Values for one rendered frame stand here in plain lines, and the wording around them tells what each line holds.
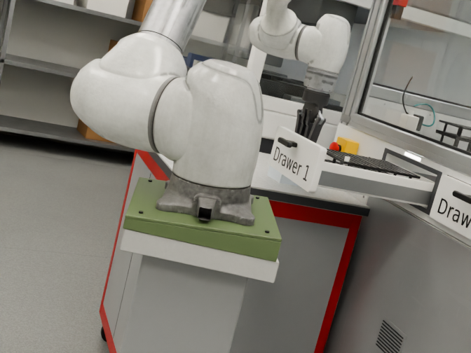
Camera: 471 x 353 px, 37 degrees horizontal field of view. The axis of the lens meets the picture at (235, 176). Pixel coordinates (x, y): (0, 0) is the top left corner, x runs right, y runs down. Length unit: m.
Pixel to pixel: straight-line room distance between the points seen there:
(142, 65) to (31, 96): 4.44
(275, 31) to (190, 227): 0.90
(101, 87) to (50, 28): 4.38
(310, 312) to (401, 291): 0.32
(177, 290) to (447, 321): 0.70
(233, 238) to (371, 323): 0.84
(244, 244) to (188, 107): 0.26
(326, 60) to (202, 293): 0.89
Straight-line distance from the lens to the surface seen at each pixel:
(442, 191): 1.78
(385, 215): 2.01
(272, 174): 2.07
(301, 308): 2.08
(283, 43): 2.01
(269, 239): 1.25
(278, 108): 2.62
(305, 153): 1.72
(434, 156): 1.86
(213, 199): 1.28
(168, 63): 1.38
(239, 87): 1.27
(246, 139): 1.28
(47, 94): 5.80
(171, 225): 1.24
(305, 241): 2.00
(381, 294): 1.98
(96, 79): 1.39
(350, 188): 1.73
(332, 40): 1.98
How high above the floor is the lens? 1.11
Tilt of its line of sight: 10 degrees down
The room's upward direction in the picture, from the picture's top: 14 degrees clockwise
